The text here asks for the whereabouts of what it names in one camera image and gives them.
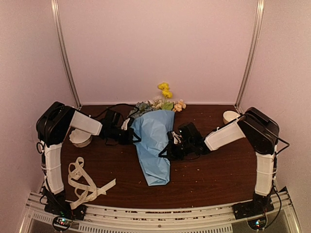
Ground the white scalloped dish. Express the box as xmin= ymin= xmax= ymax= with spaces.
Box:
xmin=69 ymin=129 xmax=92 ymax=148

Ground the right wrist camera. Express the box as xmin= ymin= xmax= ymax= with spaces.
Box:
xmin=167 ymin=131 xmax=183 ymax=144

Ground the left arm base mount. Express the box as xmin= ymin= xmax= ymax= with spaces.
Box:
xmin=40 ymin=187 xmax=87 ymax=233

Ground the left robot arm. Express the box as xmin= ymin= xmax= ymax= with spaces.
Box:
xmin=36 ymin=101 xmax=141 ymax=195

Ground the front aluminium rail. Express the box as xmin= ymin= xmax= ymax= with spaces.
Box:
xmin=24 ymin=189 xmax=299 ymax=233

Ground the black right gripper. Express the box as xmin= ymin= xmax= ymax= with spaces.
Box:
xmin=159 ymin=140 xmax=193 ymax=161

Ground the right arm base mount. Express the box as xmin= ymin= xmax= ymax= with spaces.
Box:
xmin=232 ymin=193 xmax=274 ymax=231

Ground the aluminium corner post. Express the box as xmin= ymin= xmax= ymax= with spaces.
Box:
xmin=51 ymin=0 xmax=82 ymax=109
xmin=235 ymin=0 xmax=265 ymax=112

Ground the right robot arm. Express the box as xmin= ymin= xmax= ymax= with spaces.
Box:
xmin=158 ymin=107 xmax=280 ymax=215

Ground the left aluminium corner post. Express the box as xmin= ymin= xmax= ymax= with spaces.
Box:
xmin=51 ymin=0 xmax=82 ymax=109

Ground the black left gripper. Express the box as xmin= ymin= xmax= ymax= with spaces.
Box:
xmin=111 ymin=126 xmax=141 ymax=145

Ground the white ceramic bowl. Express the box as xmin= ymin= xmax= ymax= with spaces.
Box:
xmin=223 ymin=111 xmax=241 ymax=124

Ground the cream printed ribbon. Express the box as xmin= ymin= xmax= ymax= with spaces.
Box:
xmin=68 ymin=157 xmax=116 ymax=210

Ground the right aluminium corner post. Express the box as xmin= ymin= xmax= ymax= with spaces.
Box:
xmin=235 ymin=0 xmax=265 ymax=112

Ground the blue wrapping paper sheet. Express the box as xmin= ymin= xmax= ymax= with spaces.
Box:
xmin=132 ymin=110 xmax=174 ymax=186

